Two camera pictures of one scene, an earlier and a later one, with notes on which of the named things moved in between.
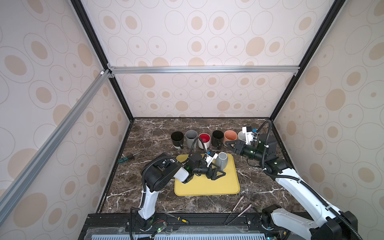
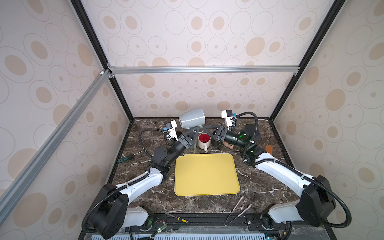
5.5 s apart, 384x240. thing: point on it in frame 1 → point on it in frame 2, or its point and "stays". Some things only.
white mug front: (205, 138) stays
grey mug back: (221, 160) → (193, 118)
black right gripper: (240, 147) → (222, 133)
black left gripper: (212, 172) → (184, 140)
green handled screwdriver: (129, 157) stays
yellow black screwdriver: (178, 218) stays
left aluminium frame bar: (17, 188) stays
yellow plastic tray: (228, 183) stays
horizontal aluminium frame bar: (293, 69) stays
